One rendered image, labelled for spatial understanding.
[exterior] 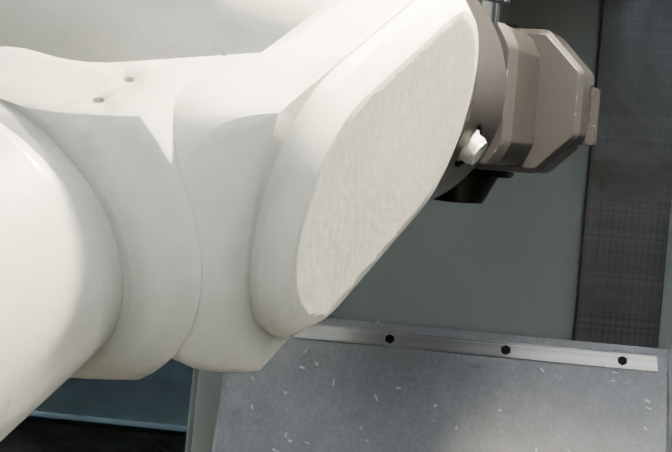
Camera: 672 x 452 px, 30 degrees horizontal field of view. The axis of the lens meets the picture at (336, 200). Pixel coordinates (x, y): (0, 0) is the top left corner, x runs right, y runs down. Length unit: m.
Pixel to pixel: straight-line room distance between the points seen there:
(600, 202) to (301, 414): 0.26
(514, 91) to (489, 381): 0.49
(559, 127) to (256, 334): 0.24
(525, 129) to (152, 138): 0.25
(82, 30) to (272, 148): 0.09
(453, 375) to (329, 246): 0.65
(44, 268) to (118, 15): 0.10
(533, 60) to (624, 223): 0.46
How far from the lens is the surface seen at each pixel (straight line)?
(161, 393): 4.63
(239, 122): 0.24
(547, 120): 0.48
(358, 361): 0.92
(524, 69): 0.46
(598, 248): 0.92
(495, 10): 0.54
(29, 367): 0.23
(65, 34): 0.32
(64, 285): 0.23
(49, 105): 0.24
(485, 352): 0.92
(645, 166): 0.92
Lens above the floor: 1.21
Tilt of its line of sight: 3 degrees down
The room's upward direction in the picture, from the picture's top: 4 degrees clockwise
